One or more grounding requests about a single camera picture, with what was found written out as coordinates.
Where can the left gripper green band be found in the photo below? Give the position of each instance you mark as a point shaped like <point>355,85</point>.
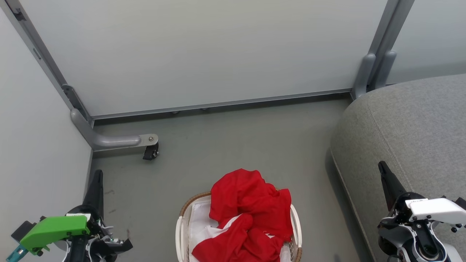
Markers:
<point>54,229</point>

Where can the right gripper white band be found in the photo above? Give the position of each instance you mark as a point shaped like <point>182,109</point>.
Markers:
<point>433,211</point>

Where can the plain red garment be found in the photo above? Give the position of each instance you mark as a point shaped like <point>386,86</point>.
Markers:
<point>244,196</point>

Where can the red garment with white trim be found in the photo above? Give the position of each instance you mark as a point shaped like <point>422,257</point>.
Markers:
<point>255,247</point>

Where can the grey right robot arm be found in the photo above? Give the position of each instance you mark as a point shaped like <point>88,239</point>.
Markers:
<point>400,236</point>

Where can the grey fabric sofa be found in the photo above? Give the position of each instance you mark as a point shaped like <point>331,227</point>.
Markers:
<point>418,127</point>

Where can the black caster wheel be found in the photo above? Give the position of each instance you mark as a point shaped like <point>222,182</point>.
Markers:
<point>150,153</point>

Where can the white laundry basket brown rim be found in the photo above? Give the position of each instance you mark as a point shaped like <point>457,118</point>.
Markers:
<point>180,233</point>

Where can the white basket liner cloth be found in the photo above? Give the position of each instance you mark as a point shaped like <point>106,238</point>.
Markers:
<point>198,222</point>

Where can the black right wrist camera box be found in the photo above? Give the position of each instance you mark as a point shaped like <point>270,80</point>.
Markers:
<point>461,202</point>

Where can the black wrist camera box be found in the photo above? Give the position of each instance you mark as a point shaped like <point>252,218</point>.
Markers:
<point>461,202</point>
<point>22,228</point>

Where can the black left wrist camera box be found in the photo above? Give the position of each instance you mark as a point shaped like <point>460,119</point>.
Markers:
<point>22,228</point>

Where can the grey partition corner post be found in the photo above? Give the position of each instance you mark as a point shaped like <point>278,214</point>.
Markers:
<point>42,56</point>

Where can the grey partition upright post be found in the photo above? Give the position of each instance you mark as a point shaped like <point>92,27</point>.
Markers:
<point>395,22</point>

